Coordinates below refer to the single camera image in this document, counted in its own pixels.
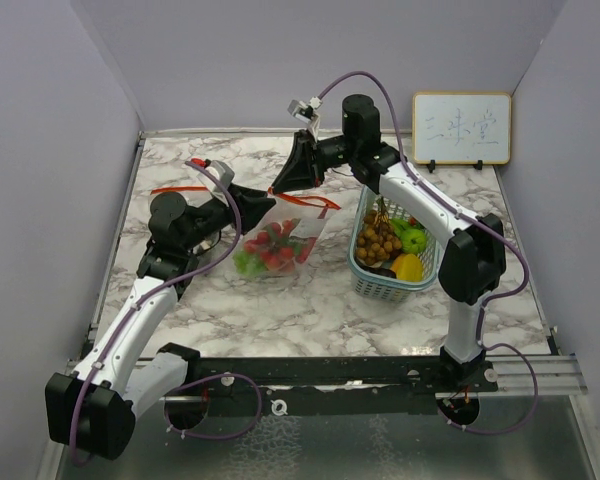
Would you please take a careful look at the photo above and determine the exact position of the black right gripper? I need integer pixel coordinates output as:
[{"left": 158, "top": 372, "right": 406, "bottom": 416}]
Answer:
[{"left": 271, "top": 130, "right": 357, "bottom": 195}]

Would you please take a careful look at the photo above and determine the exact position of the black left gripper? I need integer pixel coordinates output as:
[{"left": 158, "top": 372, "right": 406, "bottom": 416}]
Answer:
[{"left": 183, "top": 182, "right": 276, "bottom": 251}]

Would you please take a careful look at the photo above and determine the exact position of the clear orange-zip bag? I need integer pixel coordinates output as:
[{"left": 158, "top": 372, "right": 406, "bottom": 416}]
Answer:
[
  {"left": 149, "top": 186, "right": 213, "bottom": 219},
  {"left": 233, "top": 194, "right": 340, "bottom": 278}
]

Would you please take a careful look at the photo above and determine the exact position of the green grape bunch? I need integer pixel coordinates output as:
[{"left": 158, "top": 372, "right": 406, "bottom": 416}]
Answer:
[{"left": 233, "top": 250, "right": 267, "bottom": 277}]

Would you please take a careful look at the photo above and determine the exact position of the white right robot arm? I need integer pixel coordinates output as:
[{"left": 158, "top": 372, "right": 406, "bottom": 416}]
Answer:
[{"left": 272, "top": 94, "right": 506, "bottom": 391}]

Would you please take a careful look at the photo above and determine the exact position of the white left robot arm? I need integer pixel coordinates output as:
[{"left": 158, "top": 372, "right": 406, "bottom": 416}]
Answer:
[{"left": 45, "top": 184, "right": 276, "bottom": 460}]

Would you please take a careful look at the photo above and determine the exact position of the brown longan bunch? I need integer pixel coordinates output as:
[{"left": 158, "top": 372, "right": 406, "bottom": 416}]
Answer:
[{"left": 354, "top": 210, "right": 402, "bottom": 266}]

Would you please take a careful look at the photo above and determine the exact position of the light blue plastic basket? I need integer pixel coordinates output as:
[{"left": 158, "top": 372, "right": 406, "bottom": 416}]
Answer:
[{"left": 347, "top": 187, "right": 441, "bottom": 302}]

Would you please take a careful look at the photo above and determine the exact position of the green bell pepper toy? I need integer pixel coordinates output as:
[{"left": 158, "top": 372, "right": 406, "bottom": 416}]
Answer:
[{"left": 390, "top": 218, "right": 427, "bottom": 255}]

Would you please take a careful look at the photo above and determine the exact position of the yellow pepper toy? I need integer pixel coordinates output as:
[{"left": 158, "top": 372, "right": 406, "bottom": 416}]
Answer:
[{"left": 390, "top": 254, "right": 424, "bottom": 283}]

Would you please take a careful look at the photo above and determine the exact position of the small whiteboard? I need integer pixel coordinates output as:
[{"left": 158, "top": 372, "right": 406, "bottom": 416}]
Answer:
[{"left": 412, "top": 92, "right": 512, "bottom": 166}]

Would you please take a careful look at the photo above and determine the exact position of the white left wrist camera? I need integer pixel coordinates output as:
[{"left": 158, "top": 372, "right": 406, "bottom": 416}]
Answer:
[{"left": 190, "top": 158, "right": 234, "bottom": 204}]

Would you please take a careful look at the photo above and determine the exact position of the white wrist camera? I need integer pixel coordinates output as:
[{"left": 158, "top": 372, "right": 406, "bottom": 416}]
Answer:
[
  {"left": 190, "top": 158, "right": 234, "bottom": 204},
  {"left": 288, "top": 96, "right": 323, "bottom": 140}
]

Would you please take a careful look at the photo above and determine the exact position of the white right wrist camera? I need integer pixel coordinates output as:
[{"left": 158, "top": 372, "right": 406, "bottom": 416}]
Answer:
[{"left": 288, "top": 96, "right": 323, "bottom": 140}]

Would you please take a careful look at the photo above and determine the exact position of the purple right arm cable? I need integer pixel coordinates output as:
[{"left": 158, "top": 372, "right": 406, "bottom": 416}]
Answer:
[{"left": 317, "top": 70, "right": 540, "bottom": 435}]

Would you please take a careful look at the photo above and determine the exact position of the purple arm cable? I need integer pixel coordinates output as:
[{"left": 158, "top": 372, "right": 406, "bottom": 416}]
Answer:
[
  {"left": 69, "top": 159, "right": 264, "bottom": 467},
  {"left": 317, "top": 70, "right": 540, "bottom": 435}
]

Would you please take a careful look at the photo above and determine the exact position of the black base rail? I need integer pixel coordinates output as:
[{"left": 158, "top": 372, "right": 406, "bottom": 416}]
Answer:
[{"left": 160, "top": 343, "right": 497, "bottom": 426}]

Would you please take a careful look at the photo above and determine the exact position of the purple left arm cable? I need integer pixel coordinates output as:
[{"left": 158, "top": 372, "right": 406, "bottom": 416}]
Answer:
[{"left": 69, "top": 159, "right": 264, "bottom": 467}]

